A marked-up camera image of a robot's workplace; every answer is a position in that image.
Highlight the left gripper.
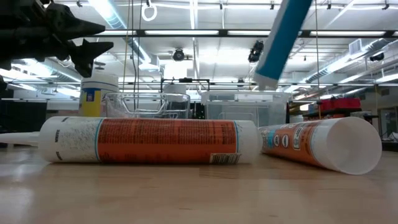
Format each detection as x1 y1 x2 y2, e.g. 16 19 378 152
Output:
0 0 114 78

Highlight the white cable loop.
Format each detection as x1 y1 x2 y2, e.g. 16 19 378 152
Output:
141 0 158 22

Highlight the round black overhead camera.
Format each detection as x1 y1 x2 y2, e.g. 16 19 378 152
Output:
172 48 187 62

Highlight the large clear plastic bin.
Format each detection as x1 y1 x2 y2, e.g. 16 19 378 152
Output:
200 90 292 128

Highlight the orange sealant tube white nozzle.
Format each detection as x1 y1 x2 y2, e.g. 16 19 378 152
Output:
0 116 264 165
257 116 383 176

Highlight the blue silicone tube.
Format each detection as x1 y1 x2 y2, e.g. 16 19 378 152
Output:
253 0 314 91

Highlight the Lysol wipes canister yellow label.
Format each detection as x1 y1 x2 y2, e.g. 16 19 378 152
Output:
78 73 119 118

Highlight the red orange grey bin rack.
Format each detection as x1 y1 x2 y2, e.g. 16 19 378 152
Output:
307 97 363 121

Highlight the small clear plastic container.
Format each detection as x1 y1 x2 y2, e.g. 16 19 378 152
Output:
101 91 191 119

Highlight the black mounted camera with cable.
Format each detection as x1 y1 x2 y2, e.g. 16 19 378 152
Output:
248 39 265 64

